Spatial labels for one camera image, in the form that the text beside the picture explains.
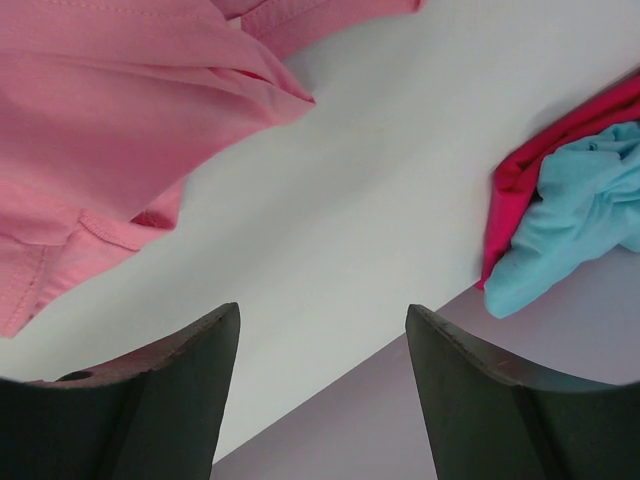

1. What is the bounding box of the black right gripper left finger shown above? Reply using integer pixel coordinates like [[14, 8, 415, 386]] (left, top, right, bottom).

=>
[[1, 303, 240, 479]]

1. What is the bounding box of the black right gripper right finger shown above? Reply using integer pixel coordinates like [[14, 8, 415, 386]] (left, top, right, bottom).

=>
[[406, 305, 639, 479]]

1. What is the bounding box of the pink t shirt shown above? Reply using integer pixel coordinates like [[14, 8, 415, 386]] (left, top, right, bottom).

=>
[[1, 1, 421, 337]]

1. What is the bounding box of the red folded t shirt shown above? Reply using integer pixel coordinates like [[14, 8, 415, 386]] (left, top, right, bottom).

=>
[[476, 72, 639, 290]]

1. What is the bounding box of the teal folded t shirt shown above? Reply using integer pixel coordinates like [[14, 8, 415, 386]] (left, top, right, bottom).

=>
[[484, 122, 639, 318]]

